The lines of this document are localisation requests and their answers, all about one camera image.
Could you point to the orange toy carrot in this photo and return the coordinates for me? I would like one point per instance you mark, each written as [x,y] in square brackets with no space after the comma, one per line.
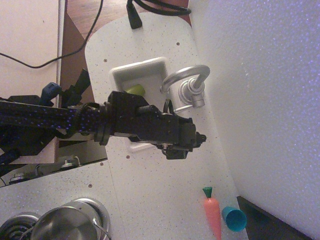
[212,211]

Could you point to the blue black connector bundle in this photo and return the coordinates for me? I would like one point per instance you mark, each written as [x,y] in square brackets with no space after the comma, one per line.
[69,97]

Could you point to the silver metal pot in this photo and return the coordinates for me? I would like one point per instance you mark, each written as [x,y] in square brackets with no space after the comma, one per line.
[80,219]

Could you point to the silver toy faucet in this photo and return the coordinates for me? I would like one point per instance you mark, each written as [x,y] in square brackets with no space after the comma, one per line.
[191,90]

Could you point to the black robot arm with sleeve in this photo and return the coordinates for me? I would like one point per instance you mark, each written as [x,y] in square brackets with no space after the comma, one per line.
[25,127]

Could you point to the white toy sink basin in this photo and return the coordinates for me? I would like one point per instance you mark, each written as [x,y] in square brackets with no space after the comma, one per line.
[148,73]

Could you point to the green cylinder toy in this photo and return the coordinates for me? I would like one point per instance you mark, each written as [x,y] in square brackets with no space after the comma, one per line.
[136,89]

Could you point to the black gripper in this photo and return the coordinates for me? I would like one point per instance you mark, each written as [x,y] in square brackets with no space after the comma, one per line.
[131,116]

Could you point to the teal plastic cup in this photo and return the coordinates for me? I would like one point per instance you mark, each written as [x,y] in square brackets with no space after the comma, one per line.
[235,219]

